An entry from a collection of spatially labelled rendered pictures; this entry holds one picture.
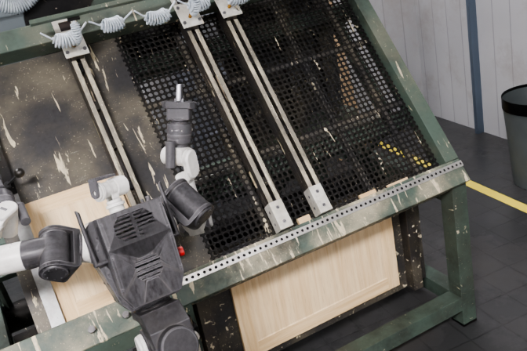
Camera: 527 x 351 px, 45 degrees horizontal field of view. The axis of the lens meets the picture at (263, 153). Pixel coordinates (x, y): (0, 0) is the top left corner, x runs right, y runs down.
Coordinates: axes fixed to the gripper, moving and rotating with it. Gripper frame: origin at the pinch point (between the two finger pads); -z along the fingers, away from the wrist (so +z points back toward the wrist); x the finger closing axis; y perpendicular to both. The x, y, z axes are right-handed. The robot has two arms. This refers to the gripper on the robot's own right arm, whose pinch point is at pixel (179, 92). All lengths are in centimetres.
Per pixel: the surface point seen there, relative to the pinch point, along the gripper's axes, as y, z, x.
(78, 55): 37, -12, 52
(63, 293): -5, 76, 43
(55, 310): -10, 80, 44
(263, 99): 63, 6, -24
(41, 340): -18, 88, 46
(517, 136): 233, 40, -184
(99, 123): 29, 15, 40
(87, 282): 1, 73, 36
